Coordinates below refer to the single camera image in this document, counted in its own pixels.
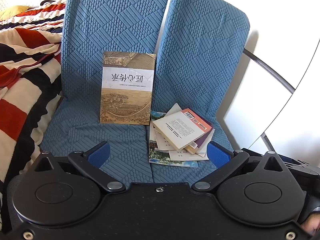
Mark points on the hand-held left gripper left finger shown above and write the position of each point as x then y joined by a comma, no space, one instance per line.
98,153

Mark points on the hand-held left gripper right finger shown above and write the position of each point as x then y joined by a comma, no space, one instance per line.
217,155

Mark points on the purple and gold book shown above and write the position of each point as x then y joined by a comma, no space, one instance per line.
203,139

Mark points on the white book with orange band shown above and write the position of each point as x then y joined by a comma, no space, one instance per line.
175,127

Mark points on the large brown painting cover book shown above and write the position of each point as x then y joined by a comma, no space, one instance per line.
125,105

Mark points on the person's right hand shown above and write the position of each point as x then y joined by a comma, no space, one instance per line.
313,223

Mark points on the blue textured cover chair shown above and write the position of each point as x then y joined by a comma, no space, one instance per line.
200,42
112,17

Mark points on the yellow pillow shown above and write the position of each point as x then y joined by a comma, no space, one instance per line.
12,11

